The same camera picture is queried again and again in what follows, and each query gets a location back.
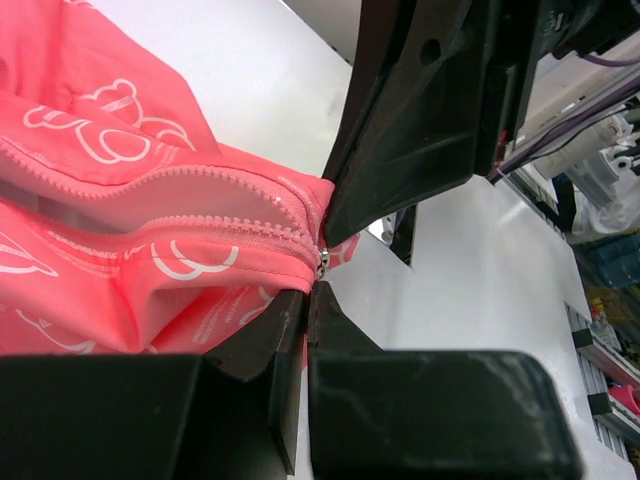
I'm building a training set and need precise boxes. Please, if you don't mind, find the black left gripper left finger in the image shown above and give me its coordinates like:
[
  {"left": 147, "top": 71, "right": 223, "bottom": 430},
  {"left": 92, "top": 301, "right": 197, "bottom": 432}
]
[{"left": 207, "top": 290, "right": 305, "bottom": 473}]

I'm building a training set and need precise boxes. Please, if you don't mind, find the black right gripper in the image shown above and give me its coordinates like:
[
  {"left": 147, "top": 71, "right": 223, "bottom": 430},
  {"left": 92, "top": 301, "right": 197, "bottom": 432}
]
[{"left": 322, "top": 1, "right": 639, "bottom": 245}]

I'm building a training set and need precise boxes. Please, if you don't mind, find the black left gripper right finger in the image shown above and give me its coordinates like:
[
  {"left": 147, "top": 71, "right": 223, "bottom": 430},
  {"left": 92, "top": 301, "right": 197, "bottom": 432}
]
[{"left": 307, "top": 281, "right": 382, "bottom": 353}]

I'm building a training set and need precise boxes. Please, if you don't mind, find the silver zipper slider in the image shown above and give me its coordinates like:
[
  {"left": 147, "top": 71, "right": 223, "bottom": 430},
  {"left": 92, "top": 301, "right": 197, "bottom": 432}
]
[{"left": 316, "top": 247, "right": 331, "bottom": 281}]

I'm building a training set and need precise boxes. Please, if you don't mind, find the pink patterned hooded jacket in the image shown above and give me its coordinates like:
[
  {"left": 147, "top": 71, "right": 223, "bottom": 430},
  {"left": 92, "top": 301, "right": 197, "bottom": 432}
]
[{"left": 1, "top": 1, "right": 358, "bottom": 355}]

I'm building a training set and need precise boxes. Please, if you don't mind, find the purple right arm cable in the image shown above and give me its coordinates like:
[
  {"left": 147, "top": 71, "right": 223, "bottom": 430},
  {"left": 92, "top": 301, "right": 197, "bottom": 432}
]
[{"left": 487, "top": 47, "right": 640, "bottom": 184}]

